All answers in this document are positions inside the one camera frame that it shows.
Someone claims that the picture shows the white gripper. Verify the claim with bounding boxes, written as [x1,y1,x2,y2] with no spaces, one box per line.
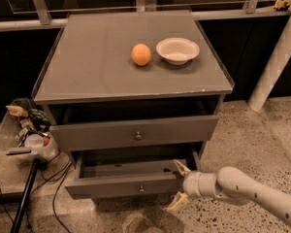
[167,159,203,212]

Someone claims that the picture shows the grey drawer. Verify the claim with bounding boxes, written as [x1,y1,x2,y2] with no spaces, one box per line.
[66,147,200,199]
[50,116,218,151]

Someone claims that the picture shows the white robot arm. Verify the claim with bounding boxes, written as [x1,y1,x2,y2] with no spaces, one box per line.
[167,159,291,227]

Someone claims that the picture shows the grey top drawer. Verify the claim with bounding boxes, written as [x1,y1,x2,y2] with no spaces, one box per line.
[50,116,218,151]

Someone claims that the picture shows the grey drawer cabinet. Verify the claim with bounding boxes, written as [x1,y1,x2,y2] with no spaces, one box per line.
[31,10,235,202]

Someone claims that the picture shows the white paper bowl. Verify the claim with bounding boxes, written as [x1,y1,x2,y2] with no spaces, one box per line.
[156,38,200,65]

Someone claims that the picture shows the orange fruit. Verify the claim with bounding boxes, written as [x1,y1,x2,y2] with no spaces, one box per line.
[131,44,151,66]

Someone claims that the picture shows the black stand pole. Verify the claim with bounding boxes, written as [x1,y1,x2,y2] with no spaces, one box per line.
[10,157,40,233]

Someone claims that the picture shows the white cup in bin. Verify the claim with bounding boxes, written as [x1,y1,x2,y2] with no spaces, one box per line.
[24,134,44,148]

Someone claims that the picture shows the green snack bag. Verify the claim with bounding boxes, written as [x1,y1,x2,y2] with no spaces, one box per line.
[29,109,50,127]

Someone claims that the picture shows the white pillar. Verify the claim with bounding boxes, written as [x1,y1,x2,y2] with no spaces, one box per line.
[247,15,291,112]

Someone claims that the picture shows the tan crumpled item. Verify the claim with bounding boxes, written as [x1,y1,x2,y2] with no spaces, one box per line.
[7,105,29,117]

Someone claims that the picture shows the metal window railing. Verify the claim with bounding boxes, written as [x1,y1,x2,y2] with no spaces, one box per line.
[0,0,291,33]

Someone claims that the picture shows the yellow object on ledge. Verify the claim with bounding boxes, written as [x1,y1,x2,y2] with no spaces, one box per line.
[274,0,291,11]

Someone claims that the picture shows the black floor cable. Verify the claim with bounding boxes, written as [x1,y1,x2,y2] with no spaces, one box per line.
[0,150,72,233]

